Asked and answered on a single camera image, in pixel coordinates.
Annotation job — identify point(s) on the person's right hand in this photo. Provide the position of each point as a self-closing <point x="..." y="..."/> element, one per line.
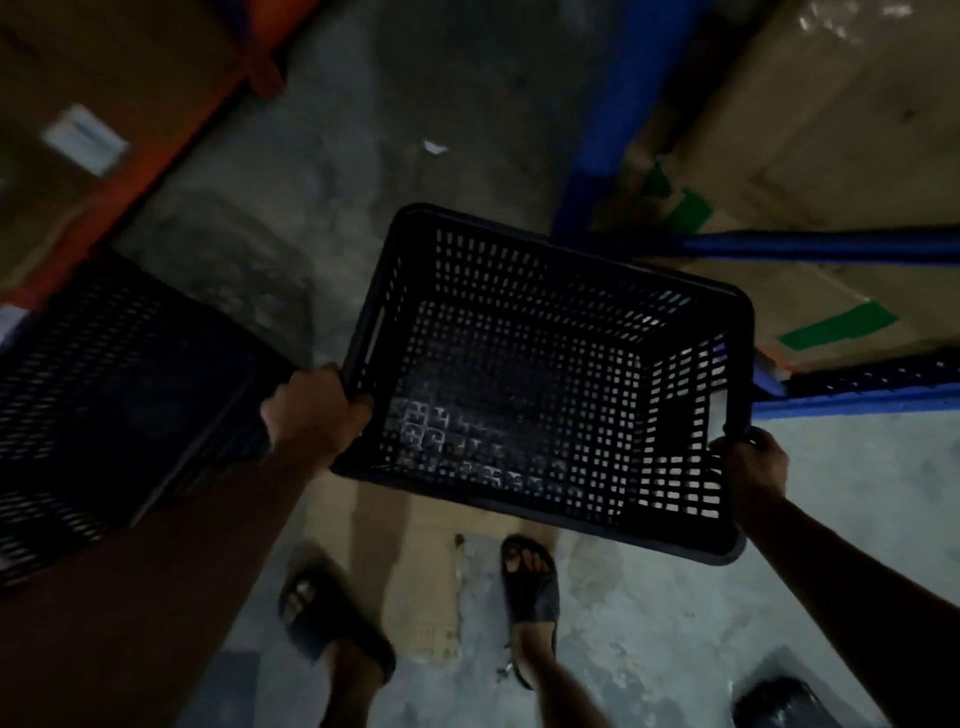
<point x="754" y="469"/>

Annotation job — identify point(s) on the person's left hand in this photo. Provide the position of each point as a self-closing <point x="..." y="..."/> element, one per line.
<point x="307" y="420"/>

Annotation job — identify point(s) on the person's left fingers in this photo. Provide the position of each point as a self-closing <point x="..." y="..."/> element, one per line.
<point x="352" y="401"/>

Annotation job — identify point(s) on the person's right fingers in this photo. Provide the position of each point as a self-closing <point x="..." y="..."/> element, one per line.
<point x="739" y="442"/>

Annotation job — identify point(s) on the black perforated plastic basket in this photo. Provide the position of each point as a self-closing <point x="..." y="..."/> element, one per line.
<point x="547" y="375"/>

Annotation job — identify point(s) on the person's left forearm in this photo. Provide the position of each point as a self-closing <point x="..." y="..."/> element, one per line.
<point x="135" y="592"/>

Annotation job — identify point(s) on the person's right forearm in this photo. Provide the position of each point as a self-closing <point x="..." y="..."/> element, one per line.
<point x="862" y="600"/>

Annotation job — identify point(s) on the cardboard box with green tape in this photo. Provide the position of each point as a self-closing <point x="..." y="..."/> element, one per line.
<point x="832" y="307"/>

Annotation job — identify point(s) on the flat cardboard sheet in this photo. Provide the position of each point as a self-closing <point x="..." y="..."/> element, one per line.
<point x="409" y="570"/>

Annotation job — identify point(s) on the blue metal shelf rack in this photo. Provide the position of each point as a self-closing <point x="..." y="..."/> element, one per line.
<point x="675" y="240"/>

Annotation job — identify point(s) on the person's left black sandal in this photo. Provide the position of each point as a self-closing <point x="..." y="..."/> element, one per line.
<point x="330" y="615"/>

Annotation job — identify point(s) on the person's black sandal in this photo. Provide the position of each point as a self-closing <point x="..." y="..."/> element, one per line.
<point x="330" y="615"/>
<point x="530" y="585"/>

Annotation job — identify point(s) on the large black perforated plastic crate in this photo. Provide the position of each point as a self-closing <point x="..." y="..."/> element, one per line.
<point x="105" y="405"/>

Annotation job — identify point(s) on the person's right black sandal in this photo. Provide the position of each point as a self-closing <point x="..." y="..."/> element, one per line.
<point x="530" y="585"/>

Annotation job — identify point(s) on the black plastic bag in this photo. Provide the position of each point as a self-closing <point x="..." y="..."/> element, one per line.
<point x="784" y="705"/>

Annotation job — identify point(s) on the small white paper scrap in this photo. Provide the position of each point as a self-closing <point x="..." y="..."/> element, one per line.
<point x="434" y="147"/>

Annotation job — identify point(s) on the person's left leg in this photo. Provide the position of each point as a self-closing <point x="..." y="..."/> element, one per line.
<point x="352" y="686"/>

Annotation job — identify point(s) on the person's leg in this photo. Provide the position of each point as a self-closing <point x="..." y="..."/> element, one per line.
<point x="559" y="686"/>
<point x="352" y="686"/>

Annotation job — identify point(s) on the person's right leg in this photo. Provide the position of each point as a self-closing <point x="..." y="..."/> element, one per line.
<point x="559" y="686"/>

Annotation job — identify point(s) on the large brown cardboard box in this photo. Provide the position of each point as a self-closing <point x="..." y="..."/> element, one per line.
<point x="840" y="105"/>

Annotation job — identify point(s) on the cardboard box with white label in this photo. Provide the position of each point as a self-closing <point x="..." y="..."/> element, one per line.
<point x="75" y="120"/>

